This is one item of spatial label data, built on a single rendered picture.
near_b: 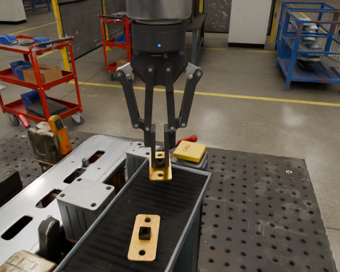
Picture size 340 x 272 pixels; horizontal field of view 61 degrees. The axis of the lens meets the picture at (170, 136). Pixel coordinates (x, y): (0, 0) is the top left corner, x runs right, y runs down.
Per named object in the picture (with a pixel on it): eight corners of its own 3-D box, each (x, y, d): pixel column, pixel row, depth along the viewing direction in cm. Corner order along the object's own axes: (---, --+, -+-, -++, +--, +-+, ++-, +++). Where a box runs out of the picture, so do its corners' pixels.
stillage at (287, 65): (275, 66, 517) (286, 9, 469) (323, 69, 503) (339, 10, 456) (284, 90, 415) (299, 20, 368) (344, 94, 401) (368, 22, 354)
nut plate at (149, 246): (136, 215, 47) (136, 209, 46) (160, 216, 46) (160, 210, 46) (127, 260, 39) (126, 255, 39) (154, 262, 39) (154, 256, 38)
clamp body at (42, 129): (60, 196, 118) (40, 117, 100) (90, 206, 113) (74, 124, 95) (41, 214, 110) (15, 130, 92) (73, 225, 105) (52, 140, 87)
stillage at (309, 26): (273, 48, 635) (282, 1, 588) (313, 51, 618) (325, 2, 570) (277, 63, 534) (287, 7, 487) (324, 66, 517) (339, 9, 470)
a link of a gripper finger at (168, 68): (161, 58, 44) (170, 57, 44) (168, 123, 50) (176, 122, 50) (162, 66, 41) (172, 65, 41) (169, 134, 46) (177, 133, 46)
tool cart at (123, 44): (131, 68, 509) (128, 8, 461) (154, 71, 492) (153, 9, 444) (104, 82, 446) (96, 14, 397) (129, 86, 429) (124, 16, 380)
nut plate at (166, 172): (149, 153, 55) (149, 148, 55) (169, 153, 55) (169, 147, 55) (149, 181, 48) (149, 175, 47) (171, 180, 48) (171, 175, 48)
